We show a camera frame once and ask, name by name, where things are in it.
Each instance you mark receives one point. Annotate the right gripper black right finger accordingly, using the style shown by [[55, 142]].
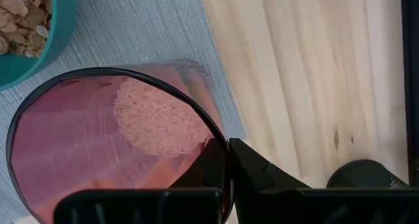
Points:
[[294, 206]]

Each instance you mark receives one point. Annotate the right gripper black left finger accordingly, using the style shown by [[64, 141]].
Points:
[[137, 206]]

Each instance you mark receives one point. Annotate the pink faceted plastic cup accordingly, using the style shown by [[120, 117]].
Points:
[[82, 145]]

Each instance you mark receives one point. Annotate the teal ribbed bowl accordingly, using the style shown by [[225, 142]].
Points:
[[62, 30]]

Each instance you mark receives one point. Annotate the black mesh utensil holder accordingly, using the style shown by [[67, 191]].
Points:
[[360, 175]]

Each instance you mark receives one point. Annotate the grey woven placemat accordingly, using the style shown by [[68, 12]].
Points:
[[137, 30]]

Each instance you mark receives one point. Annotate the brown cereal flakes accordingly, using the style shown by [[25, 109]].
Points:
[[19, 17]]

